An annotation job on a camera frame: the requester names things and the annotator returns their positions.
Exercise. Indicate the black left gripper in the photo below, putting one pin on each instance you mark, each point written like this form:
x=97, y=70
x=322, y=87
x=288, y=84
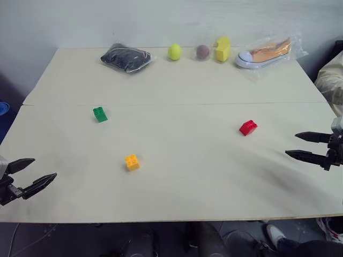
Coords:
x=9, y=194

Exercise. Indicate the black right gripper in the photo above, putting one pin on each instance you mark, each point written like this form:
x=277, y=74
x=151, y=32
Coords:
x=336, y=152

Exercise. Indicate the red toy brick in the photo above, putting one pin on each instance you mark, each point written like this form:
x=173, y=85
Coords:
x=248, y=128

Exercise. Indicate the person in beige jacket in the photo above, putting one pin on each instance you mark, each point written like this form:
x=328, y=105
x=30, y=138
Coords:
x=331, y=80

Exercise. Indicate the blue round container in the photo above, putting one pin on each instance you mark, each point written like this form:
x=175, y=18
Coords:
x=3, y=108

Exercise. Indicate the red and white shoe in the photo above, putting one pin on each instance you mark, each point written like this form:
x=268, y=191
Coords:
x=331, y=227

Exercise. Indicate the green toy brick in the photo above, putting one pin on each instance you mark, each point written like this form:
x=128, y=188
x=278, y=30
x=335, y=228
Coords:
x=100, y=115

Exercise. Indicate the dark trouser leg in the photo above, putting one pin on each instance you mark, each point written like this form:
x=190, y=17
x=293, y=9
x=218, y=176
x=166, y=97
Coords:
x=308, y=247

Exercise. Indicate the orange sneaker in plastic bag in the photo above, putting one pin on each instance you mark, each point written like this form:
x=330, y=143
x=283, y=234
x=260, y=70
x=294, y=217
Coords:
x=264, y=54

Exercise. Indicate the orange toy brick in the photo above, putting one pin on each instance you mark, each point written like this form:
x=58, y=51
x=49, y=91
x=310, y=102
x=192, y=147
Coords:
x=132, y=162

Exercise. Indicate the yellow sponge in plastic wrap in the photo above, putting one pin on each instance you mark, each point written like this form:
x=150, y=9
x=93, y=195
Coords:
x=223, y=50

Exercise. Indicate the brown ball in plastic wrap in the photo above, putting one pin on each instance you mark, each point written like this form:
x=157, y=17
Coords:
x=202, y=52

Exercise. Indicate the black clothing in plastic bag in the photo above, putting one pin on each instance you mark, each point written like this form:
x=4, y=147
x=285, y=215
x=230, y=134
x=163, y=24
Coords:
x=124, y=57

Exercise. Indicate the yellow-green tennis ball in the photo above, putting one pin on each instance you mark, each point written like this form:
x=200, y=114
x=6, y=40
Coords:
x=174, y=52

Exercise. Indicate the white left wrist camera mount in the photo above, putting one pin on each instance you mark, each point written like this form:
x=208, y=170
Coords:
x=2, y=164

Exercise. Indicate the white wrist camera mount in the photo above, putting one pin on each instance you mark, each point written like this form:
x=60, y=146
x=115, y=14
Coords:
x=337, y=125
x=2, y=164

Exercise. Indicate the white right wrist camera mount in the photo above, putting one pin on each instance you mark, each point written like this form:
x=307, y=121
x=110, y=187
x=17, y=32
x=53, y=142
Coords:
x=337, y=125

